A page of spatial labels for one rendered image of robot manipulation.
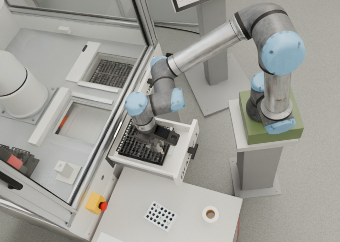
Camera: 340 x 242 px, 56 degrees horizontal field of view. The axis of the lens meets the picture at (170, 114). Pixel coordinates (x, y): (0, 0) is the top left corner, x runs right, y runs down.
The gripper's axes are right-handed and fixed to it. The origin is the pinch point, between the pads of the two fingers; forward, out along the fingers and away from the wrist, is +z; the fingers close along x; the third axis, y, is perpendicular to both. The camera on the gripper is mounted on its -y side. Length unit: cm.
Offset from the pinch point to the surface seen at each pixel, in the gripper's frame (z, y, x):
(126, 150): 11.4, 20.0, 1.1
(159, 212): 20.1, -2.9, 21.0
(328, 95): 99, -71, -115
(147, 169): 10.3, 6.2, 7.2
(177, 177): 7.3, -8.9, 7.8
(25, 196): -30, 24, 39
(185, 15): 87, 61, -167
